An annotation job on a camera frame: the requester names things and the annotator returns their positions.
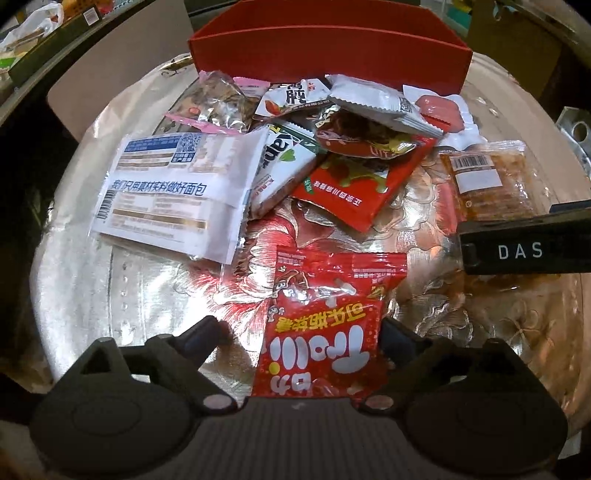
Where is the white plastic bag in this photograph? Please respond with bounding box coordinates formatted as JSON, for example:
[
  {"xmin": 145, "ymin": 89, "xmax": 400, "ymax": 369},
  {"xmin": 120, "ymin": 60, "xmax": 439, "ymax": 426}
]
[{"xmin": 1, "ymin": 1, "xmax": 64, "ymax": 53}]

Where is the white blue bread package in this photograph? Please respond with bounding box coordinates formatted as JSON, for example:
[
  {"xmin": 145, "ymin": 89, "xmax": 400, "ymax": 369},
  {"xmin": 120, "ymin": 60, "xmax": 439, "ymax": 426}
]
[{"xmin": 91, "ymin": 127, "xmax": 269, "ymax": 265}]

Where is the beige coffee table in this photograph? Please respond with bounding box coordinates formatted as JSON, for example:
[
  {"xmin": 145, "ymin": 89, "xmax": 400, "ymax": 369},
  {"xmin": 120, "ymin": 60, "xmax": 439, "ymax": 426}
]
[{"xmin": 0, "ymin": 0, "xmax": 195, "ymax": 144}]

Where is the white red fish snack packet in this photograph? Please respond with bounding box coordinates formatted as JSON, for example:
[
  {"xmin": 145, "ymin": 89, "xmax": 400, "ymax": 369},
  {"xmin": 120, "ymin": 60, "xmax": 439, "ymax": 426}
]
[{"xmin": 254, "ymin": 78, "xmax": 329, "ymax": 119}]

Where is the red gummy candy bag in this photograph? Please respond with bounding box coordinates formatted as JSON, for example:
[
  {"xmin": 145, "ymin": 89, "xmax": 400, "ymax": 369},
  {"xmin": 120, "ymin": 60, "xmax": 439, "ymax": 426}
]
[{"xmin": 252, "ymin": 247, "xmax": 408, "ymax": 399}]

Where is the pink clear nut bag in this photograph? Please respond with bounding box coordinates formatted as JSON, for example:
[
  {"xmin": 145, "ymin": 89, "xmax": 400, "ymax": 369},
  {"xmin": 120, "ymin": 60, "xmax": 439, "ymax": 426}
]
[{"xmin": 164, "ymin": 71, "xmax": 270, "ymax": 135}]

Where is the clear brown pastry package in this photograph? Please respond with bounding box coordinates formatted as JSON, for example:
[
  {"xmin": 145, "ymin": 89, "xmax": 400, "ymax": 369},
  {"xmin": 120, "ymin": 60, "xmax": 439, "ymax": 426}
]
[{"xmin": 440, "ymin": 140, "xmax": 546, "ymax": 221}]

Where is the red tomato snack packet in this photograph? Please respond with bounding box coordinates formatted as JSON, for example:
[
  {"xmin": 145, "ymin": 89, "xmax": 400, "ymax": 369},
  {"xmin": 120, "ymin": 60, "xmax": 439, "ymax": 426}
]
[{"xmin": 291, "ymin": 139, "xmax": 436, "ymax": 233}]

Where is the pink sausage vacuum pack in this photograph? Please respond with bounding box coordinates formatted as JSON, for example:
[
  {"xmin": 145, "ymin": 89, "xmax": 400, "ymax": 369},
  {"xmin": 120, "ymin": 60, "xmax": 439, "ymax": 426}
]
[{"xmin": 403, "ymin": 85, "xmax": 487, "ymax": 151}]

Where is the dark red snack packet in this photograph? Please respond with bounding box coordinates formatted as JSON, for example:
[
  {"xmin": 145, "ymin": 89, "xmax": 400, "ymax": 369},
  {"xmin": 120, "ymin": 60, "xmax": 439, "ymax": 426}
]
[{"xmin": 315, "ymin": 105, "xmax": 419, "ymax": 160}]

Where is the white green snack packet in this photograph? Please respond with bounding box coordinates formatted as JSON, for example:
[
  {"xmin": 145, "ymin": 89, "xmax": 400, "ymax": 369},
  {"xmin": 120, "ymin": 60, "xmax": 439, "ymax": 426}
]
[{"xmin": 325, "ymin": 74, "xmax": 444, "ymax": 139}]

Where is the dark green box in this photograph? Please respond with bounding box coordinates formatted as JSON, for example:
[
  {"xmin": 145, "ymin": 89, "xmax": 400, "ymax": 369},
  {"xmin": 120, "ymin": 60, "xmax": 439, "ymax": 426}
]
[{"xmin": 7, "ymin": 1, "xmax": 102, "ymax": 87}]

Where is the white green wafer packet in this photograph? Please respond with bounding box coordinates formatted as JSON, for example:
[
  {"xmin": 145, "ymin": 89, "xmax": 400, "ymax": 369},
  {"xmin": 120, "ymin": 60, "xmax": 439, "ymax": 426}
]
[{"xmin": 249, "ymin": 121, "xmax": 325, "ymax": 220}]

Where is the red cardboard box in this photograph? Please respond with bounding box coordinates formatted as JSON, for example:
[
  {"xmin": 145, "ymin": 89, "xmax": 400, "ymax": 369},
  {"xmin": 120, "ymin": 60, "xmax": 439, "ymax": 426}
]
[{"xmin": 188, "ymin": 1, "xmax": 473, "ymax": 95}]

